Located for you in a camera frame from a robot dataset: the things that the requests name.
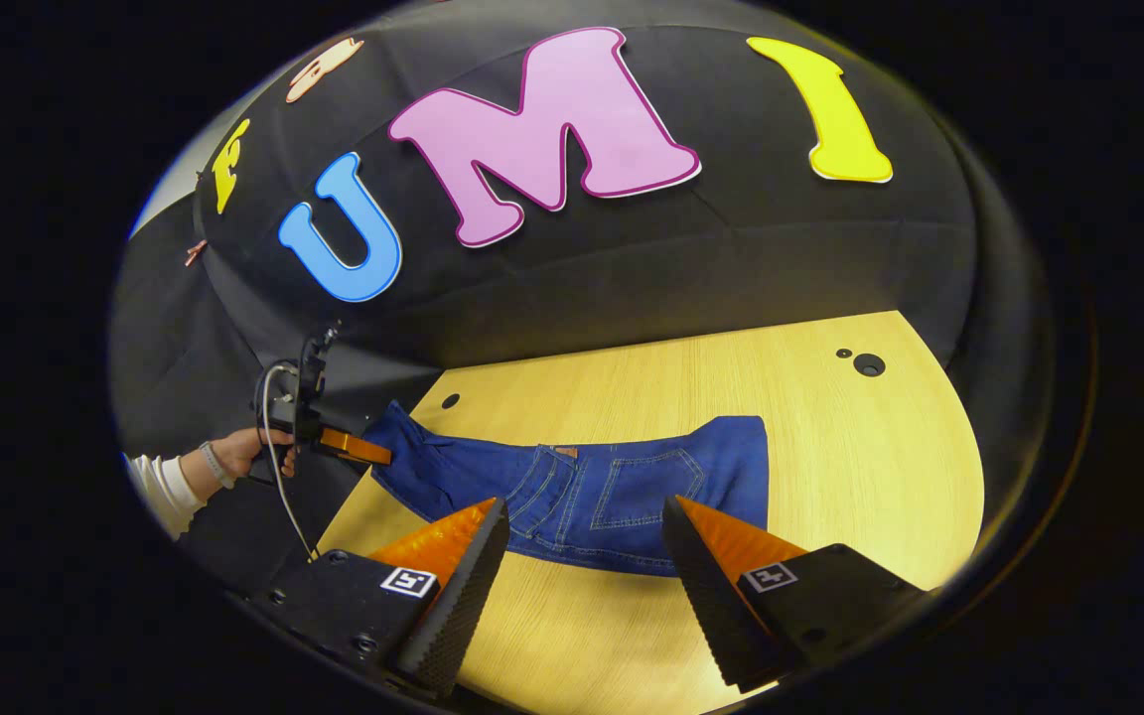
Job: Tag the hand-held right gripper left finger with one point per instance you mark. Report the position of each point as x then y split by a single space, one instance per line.
468 596

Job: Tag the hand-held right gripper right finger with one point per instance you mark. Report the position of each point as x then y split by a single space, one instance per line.
706 596

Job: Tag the grey wristband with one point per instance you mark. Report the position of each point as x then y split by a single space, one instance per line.
215 464

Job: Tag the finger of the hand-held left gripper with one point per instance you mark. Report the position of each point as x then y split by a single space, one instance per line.
354 447

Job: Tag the black backdrop cloth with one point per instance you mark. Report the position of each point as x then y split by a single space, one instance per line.
731 268

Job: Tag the blue denim jeans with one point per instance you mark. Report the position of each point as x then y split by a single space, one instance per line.
622 497

